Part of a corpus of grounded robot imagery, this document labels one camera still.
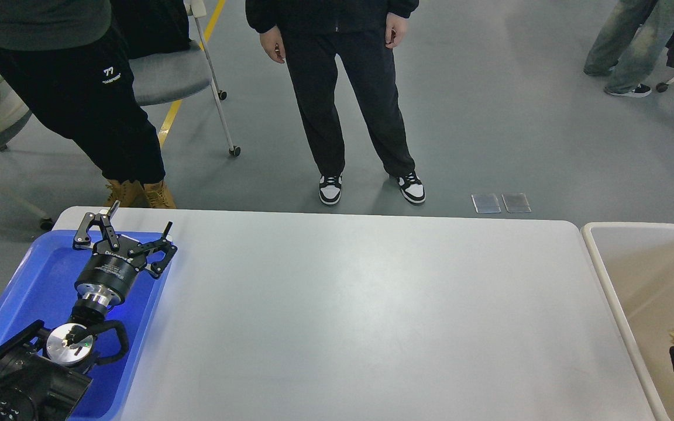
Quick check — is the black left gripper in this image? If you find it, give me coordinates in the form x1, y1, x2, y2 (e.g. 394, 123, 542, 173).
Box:
73, 201, 178, 306

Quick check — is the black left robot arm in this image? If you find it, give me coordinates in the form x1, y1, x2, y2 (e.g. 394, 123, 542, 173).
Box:
0, 205, 177, 420

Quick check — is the person's right hand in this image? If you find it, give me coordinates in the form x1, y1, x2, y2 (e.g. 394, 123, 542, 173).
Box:
259, 26, 286, 64

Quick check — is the person's left hand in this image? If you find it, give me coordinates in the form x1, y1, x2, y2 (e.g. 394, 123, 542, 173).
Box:
385, 12, 408, 50

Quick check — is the beige plastic bin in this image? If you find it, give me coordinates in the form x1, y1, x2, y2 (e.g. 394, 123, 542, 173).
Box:
582, 223, 674, 420

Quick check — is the grey chair on wheels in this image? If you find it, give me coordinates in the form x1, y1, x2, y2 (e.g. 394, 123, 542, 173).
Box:
129, 1, 240, 157

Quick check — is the person in tan boots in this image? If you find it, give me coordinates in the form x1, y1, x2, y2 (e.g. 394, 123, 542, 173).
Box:
0, 1, 176, 209

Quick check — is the clear floor plate right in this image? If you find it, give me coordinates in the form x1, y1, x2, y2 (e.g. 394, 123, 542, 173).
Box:
502, 194, 532, 213

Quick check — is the clear floor plate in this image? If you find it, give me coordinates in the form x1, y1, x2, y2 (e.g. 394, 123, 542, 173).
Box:
502, 194, 532, 213
471, 194, 502, 214

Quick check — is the clear floor plate left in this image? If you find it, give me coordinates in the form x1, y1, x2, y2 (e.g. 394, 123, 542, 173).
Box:
471, 194, 502, 214

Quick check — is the person in black-white sneakers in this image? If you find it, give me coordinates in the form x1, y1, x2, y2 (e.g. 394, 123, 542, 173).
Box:
245, 0, 426, 206

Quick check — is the person in jeans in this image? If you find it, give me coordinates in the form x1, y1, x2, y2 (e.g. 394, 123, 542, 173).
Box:
583, 1, 674, 98

